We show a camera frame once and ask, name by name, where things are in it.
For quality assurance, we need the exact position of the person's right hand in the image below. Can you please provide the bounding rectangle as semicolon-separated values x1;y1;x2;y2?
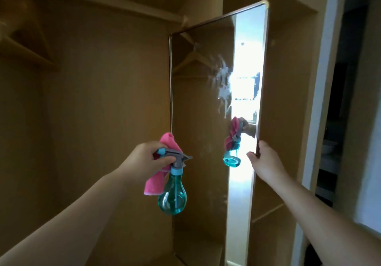
246;140;289;186

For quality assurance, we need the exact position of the person's left hand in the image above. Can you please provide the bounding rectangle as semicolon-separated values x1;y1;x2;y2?
117;141;177;187

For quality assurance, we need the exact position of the pink cleaning cloth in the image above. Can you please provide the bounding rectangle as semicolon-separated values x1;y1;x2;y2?
143;132;183;197

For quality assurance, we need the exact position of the teal spray bottle grey trigger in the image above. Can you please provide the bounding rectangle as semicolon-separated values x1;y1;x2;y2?
153;147;193;216

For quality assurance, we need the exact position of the tall gold framed mirror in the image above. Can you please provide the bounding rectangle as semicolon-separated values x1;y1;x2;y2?
168;0;270;266

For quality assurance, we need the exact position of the person's right forearm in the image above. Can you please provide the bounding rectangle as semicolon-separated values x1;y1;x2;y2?
269;174;381;266

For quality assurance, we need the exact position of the person's left forearm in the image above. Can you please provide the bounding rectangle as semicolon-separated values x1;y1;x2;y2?
0;169;138;266

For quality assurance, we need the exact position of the wooden wardrobe shelf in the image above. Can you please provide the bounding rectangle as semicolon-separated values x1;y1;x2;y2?
252;203;287;224

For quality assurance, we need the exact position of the white bowl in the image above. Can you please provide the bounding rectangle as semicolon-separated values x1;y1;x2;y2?
323;139;339;155

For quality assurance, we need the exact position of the wooden wardrobe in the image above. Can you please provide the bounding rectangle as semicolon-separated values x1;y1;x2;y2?
0;0;331;266

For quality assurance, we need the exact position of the wooden clothes hanger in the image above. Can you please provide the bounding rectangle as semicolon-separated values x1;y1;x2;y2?
0;14;58;71

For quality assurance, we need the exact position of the white door frame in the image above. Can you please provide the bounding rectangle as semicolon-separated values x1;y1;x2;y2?
290;0;350;266

